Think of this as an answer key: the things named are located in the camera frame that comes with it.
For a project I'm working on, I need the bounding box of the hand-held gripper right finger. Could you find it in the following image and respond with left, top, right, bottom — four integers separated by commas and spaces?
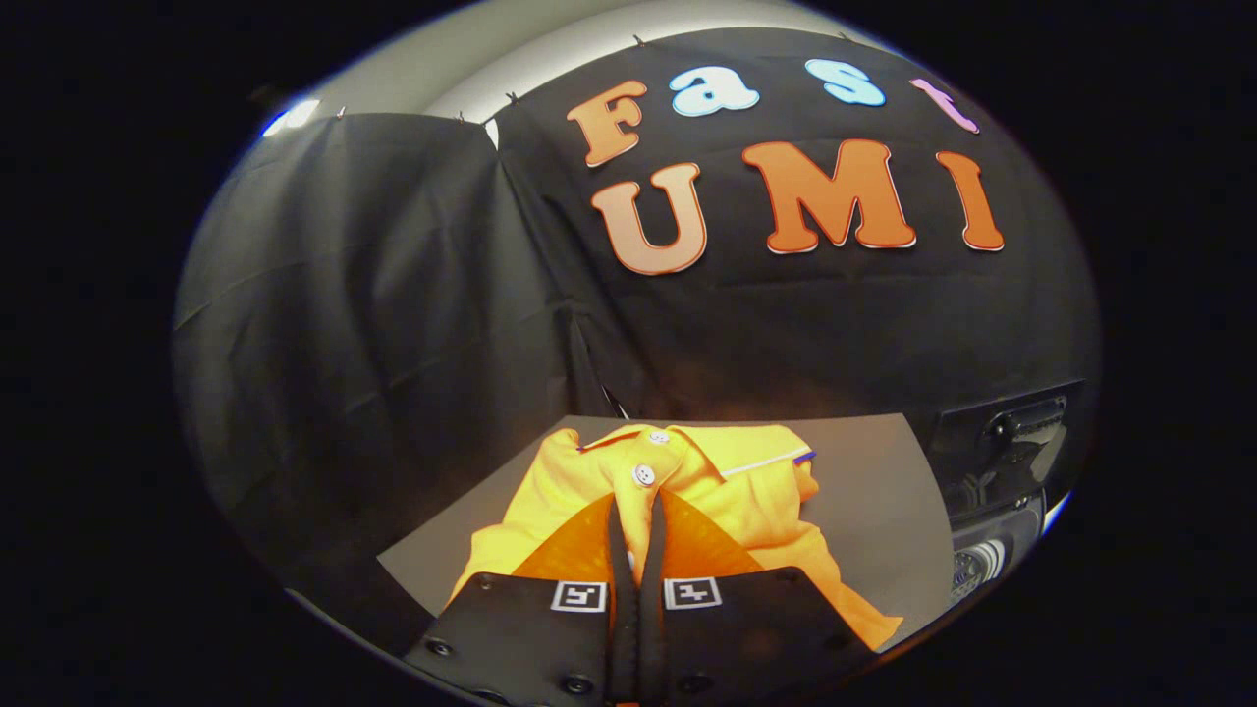
638, 488, 875, 703

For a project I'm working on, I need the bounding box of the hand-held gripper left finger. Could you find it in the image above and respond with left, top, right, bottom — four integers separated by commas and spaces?
405, 491, 639, 703

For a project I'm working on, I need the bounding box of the orange polo shirt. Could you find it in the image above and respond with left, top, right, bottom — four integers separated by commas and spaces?
447, 424, 904, 654

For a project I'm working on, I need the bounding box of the dark glass washing machine lid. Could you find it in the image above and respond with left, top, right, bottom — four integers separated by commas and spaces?
928, 381, 1086, 517

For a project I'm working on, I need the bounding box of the grey platform box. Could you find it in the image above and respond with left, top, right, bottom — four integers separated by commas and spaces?
378, 414, 956, 654

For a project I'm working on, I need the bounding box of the black backdrop cloth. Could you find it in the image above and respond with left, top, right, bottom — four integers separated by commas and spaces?
172, 27, 1101, 629

